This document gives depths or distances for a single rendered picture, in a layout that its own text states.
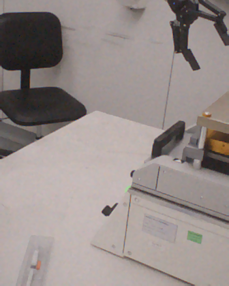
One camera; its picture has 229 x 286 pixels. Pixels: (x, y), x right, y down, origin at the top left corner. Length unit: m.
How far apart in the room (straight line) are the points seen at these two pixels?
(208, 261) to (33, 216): 0.45
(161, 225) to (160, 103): 1.77
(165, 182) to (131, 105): 1.86
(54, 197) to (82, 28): 1.73
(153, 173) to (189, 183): 0.08
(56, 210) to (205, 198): 0.44
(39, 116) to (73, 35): 0.62
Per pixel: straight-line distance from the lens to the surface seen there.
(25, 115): 2.50
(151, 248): 1.01
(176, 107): 2.66
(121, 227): 1.02
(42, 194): 1.27
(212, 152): 0.94
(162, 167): 0.92
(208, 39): 2.52
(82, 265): 1.04
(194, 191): 0.92
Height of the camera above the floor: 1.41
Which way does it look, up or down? 24 degrees down
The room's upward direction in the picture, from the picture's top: 6 degrees clockwise
